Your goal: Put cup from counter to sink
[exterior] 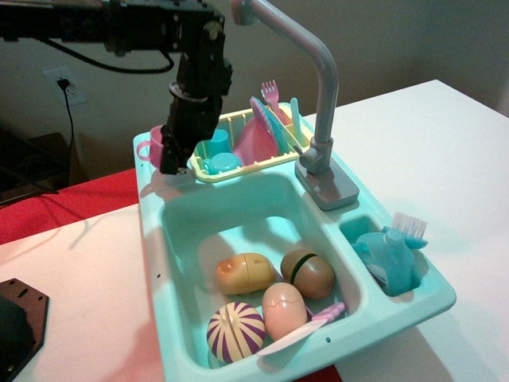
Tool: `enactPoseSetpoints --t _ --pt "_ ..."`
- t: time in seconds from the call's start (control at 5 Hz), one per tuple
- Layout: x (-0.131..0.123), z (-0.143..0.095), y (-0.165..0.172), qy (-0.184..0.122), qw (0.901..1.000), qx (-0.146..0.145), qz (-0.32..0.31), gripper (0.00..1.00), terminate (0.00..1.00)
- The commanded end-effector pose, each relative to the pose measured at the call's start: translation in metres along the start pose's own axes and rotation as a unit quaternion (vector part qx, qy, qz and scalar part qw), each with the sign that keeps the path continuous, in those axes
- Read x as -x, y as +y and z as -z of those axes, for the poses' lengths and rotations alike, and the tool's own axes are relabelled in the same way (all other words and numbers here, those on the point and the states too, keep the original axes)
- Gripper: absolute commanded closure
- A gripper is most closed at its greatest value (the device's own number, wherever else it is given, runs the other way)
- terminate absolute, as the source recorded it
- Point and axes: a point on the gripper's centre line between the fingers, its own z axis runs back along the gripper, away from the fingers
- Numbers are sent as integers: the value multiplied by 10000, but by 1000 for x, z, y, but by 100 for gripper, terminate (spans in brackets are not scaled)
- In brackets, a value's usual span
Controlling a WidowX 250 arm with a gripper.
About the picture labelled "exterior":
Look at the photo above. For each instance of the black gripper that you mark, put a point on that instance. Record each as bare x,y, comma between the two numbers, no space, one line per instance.
190,121

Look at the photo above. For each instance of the pink toy cup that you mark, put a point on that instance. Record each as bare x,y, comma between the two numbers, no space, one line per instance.
150,150

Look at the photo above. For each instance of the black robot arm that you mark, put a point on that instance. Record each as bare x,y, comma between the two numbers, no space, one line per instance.
193,29

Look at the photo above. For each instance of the lying blue toy cup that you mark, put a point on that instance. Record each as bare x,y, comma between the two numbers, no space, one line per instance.
221,163

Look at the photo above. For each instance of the teal toy sink unit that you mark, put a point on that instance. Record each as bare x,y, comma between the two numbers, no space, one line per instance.
188,226

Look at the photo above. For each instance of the yellow dish drying rack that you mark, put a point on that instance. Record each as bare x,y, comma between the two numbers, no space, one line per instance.
233,123

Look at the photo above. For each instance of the pink toy plate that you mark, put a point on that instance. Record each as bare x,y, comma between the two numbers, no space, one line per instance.
254,144

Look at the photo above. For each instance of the teal toy plate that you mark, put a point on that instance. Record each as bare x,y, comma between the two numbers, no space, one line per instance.
269,123

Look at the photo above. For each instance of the pink toy fork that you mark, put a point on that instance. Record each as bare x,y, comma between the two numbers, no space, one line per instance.
271,95

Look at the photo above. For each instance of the light blue toy knife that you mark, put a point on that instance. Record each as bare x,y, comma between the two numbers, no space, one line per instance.
294,106

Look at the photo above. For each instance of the yellow toy potato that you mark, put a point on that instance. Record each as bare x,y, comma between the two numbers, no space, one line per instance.
244,273

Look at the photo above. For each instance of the grey toy faucet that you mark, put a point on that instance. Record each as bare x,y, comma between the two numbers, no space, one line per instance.
324,179

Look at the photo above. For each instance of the red cloth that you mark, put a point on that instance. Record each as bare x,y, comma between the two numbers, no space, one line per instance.
79,202

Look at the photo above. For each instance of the purple striped toy onion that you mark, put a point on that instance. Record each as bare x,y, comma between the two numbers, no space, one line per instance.
235,331

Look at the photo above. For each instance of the brown toy kiwi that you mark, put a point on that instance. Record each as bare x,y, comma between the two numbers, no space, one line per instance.
313,277

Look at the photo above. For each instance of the pink toy egg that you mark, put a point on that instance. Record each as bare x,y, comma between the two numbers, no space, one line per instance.
283,310

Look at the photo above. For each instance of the white toy knife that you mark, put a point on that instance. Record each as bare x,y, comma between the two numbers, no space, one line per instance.
292,338

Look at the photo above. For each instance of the blue toy soap bottle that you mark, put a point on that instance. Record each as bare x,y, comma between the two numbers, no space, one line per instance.
388,256

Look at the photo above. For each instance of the blue dish brush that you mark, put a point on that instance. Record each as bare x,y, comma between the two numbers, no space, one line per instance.
411,227

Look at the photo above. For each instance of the white wall outlet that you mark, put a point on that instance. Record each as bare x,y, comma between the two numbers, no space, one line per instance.
65,86

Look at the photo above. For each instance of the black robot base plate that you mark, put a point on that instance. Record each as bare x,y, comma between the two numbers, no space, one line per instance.
24,315

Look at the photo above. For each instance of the pink toy utensil handle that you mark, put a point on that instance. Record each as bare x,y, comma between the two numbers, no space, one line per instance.
330,313

